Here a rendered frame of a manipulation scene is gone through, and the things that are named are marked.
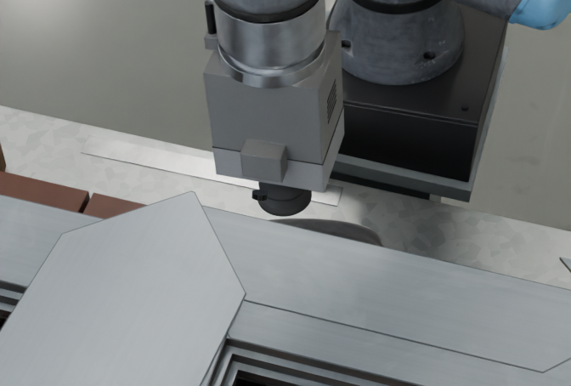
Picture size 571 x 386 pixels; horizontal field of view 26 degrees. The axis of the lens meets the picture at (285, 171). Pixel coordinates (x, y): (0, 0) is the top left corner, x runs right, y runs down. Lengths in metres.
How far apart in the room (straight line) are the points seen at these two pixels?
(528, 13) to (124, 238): 0.44
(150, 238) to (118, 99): 1.32
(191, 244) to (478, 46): 0.46
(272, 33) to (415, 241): 0.56
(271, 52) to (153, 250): 0.34
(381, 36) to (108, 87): 1.19
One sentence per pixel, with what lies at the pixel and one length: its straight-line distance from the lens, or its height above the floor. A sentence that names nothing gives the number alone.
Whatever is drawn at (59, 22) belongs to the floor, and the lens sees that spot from 2.60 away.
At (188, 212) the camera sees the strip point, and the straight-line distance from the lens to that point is 1.13.
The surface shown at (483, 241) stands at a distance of 1.34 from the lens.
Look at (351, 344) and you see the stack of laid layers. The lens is 1.05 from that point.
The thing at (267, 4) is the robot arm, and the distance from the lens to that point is 0.80.
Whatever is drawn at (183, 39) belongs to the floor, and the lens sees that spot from 2.53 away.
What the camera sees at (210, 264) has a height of 0.85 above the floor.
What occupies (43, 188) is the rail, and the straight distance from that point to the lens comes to 1.20.
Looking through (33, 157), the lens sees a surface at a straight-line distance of 1.43.
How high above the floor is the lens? 1.73
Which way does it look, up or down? 49 degrees down
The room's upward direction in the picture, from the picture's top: straight up
